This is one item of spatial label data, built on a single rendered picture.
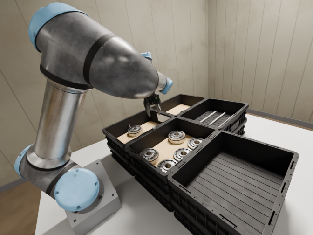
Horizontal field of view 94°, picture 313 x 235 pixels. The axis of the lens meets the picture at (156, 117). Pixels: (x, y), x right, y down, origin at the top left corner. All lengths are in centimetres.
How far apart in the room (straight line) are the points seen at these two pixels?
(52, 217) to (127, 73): 83
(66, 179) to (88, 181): 6
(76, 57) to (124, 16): 224
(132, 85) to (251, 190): 57
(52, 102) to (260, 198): 70
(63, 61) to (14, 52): 199
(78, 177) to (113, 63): 38
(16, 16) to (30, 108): 99
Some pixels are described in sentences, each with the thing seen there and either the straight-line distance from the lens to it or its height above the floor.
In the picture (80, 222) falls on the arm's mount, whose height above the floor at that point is 78.
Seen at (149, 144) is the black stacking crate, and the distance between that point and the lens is 85.
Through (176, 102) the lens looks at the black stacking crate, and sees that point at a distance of 139.
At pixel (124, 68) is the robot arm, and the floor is 132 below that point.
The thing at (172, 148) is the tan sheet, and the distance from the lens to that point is 85.
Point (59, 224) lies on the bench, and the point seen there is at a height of 70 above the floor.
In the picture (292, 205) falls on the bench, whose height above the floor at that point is 70.
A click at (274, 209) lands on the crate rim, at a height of 93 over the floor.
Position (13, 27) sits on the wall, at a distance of 234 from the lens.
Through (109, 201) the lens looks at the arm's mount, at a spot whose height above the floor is 78.
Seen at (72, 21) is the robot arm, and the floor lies 141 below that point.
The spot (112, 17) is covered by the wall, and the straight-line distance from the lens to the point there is 246.
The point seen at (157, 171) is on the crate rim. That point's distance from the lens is 59.
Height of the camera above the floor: 135
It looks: 25 degrees down
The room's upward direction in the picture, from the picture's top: 10 degrees counter-clockwise
